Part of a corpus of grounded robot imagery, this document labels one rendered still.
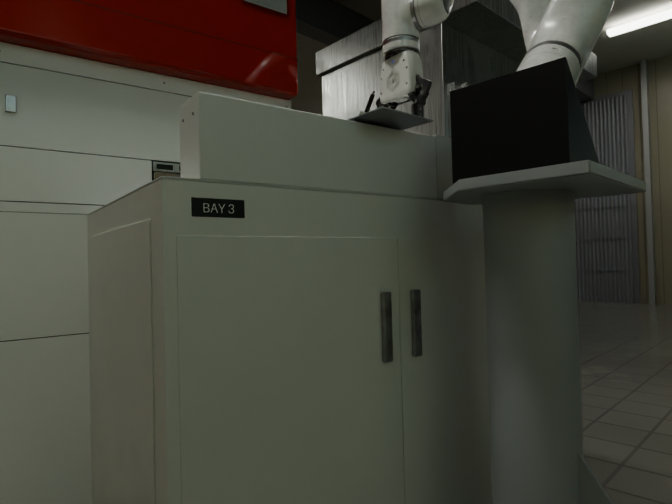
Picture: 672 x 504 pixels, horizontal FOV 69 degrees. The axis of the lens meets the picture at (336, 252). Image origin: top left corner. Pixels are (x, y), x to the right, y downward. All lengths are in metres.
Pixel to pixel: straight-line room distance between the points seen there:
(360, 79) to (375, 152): 2.50
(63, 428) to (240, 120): 0.91
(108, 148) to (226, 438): 0.86
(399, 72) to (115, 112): 0.75
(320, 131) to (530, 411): 0.62
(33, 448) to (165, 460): 0.64
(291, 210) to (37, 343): 0.76
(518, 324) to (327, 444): 0.41
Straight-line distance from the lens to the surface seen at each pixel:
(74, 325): 1.39
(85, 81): 1.46
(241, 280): 0.82
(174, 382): 0.80
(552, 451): 0.97
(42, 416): 1.42
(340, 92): 3.62
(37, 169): 1.39
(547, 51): 1.11
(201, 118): 0.83
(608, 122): 8.14
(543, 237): 0.91
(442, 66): 3.07
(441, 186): 1.14
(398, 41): 1.17
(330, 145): 0.94
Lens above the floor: 0.68
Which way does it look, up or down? 1 degrees up
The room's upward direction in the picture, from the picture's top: 1 degrees counter-clockwise
